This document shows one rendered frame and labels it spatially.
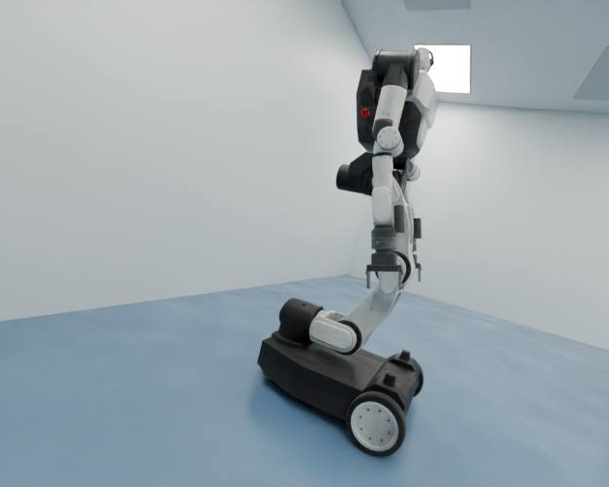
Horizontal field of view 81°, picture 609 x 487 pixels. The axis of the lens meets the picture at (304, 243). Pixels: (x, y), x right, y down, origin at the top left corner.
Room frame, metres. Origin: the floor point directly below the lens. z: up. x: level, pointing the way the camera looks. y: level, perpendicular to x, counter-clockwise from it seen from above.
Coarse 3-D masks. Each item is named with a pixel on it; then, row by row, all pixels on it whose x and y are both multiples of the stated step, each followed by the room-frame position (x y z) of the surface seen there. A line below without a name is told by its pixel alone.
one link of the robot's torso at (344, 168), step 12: (360, 156) 1.51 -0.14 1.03; (372, 156) 1.49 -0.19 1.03; (348, 168) 1.54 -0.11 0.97; (360, 168) 1.50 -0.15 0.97; (396, 168) 1.56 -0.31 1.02; (408, 168) 1.49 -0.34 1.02; (336, 180) 1.55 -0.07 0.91; (348, 180) 1.53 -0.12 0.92; (360, 180) 1.50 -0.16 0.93; (360, 192) 1.54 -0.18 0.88
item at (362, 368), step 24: (288, 312) 1.56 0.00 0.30; (312, 312) 1.54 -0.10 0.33; (288, 336) 1.55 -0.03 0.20; (264, 360) 1.49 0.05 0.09; (288, 360) 1.39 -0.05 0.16; (312, 360) 1.42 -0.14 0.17; (336, 360) 1.48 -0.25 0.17; (360, 360) 1.55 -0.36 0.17; (384, 360) 1.62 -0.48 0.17; (408, 360) 1.56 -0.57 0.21; (288, 384) 1.37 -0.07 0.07; (312, 384) 1.32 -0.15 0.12; (336, 384) 1.29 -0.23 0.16; (360, 384) 1.30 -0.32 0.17; (384, 384) 1.25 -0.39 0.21; (408, 384) 1.35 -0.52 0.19; (336, 408) 1.28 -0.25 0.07; (408, 408) 1.39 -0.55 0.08
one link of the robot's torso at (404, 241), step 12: (372, 180) 1.45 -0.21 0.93; (396, 192) 1.41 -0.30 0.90; (396, 204) 1.41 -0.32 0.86; (408, 204) 1.54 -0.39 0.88; (408, 216) 1.43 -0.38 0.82; (408, 228) 1.41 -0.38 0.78; (396, 240) 1.43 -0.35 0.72; (408, 240) 1.41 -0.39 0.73; (396, 252) 1.41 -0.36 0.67; (408, 252) 1.40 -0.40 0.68; (408, 264) 1.38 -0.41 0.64; (408, 276) 1.38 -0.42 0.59
